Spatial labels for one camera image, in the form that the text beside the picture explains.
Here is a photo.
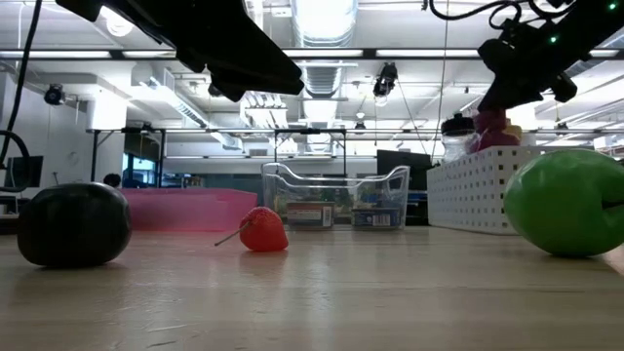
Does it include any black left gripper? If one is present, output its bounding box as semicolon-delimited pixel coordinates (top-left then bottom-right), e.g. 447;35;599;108
56;0;306;102

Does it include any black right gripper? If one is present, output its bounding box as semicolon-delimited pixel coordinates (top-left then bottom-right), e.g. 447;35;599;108
477;21;586;112

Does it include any magenta plastic water bottle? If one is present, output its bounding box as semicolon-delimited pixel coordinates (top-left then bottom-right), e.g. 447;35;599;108
467;107;522;155

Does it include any clear bottle black lid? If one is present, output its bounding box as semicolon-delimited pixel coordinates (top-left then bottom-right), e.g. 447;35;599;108
440;113;478;165

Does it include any green apple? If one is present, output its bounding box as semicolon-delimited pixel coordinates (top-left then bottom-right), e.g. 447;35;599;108
502;148;624;258

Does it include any gold-lid can red label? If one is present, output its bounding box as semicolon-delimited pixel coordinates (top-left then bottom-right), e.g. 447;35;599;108
286;201;336;229

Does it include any small red strawberry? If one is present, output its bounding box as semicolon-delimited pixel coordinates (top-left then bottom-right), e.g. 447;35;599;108
214;206;290;254

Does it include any silver tuna can blue label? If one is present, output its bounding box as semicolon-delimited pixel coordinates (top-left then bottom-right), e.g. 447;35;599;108
350;207;402;229

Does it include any white perforated basket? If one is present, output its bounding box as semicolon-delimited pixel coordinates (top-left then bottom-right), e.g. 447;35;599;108
426;144;597;236

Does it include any black computer monitor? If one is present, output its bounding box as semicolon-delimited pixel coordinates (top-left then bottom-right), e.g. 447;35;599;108
375;149;434;196

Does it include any pink plastic tray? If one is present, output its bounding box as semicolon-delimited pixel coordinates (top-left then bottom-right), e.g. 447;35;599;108
119;188;258;233

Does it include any clear plastic bin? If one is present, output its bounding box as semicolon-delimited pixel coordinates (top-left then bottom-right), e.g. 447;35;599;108
261;162;411;231

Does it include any black plum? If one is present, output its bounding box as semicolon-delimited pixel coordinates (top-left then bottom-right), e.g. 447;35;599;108
17;182;133;268

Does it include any small black monitor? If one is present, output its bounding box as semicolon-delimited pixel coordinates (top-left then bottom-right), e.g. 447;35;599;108
4;155;44;189

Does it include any thin hanging cable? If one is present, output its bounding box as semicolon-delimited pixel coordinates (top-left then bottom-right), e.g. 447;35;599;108
431;0;450;162

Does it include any black metal table frame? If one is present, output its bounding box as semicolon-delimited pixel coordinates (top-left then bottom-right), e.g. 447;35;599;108
272;128;348;170
86;128;167;189

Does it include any black frame bar with lights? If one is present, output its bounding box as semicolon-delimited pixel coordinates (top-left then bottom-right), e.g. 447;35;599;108
0;47;624;61

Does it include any black hanging camera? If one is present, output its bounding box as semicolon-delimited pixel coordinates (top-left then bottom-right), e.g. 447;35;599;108
372;61;399;106

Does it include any black ceiling camera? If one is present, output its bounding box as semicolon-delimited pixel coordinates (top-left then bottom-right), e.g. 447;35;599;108
43;83;65;107

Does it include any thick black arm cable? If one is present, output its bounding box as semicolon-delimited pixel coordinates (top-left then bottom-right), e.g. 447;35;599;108
0;0;46;194

